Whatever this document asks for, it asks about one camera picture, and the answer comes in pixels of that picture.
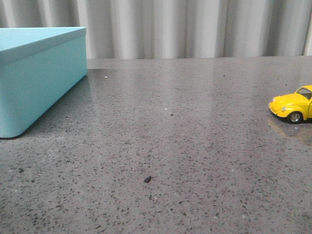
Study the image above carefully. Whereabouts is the yellow toy beetle car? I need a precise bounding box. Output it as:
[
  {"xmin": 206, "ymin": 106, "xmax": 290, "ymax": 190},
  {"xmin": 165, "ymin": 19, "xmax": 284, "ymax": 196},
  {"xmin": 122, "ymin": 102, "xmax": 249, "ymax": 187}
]
[{"xmin": 269, "ymin": 85, "xmax": 312, "ymax": 124}]

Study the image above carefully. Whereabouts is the small black debris chip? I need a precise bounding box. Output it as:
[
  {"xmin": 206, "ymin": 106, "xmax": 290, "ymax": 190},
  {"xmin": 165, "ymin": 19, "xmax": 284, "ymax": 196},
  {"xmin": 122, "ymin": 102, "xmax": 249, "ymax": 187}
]
[{"xmin": 144, "ymin": 175, "xmax": 153, "ymax": 183}]

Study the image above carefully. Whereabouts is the grey pleated curtain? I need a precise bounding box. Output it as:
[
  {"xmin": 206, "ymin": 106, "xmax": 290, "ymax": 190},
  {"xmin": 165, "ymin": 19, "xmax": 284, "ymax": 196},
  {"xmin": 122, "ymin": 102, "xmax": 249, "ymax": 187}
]
[{"xmin": 0, "ymin": 0, "xmax": 312, "ymax": 59}]

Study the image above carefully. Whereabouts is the light blue storage box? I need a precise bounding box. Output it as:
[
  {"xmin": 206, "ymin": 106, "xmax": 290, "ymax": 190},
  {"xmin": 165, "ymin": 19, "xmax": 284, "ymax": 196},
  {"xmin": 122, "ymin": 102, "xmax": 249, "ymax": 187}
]
[{"xmin": 0, "ymin": 27, "xmax": 87, "ymax": 138}]

